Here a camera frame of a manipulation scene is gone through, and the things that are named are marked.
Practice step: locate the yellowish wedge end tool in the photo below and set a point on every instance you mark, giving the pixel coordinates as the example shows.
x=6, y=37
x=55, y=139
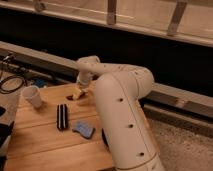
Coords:
x=77, y=93

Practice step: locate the red chili pepper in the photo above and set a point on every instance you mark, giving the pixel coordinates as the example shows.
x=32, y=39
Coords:
x=70, y=97

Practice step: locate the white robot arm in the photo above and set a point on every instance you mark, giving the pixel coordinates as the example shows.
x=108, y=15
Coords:
x=117, y=89

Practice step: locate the black white striped eraser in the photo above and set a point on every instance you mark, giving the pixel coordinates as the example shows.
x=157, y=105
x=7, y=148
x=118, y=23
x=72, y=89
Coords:
x=62, y=117

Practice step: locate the blue sponge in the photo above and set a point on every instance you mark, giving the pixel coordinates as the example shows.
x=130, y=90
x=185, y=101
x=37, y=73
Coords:
x=84, y=129

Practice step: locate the white paper cup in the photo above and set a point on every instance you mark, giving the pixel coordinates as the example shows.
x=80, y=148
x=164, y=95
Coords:
x=32, y=95

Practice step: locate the black round plate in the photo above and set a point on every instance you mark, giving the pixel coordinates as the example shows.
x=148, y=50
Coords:
x=104, y=138

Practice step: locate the black object at left edge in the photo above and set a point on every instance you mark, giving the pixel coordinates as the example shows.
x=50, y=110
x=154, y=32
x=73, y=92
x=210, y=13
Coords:
x=5, y=133

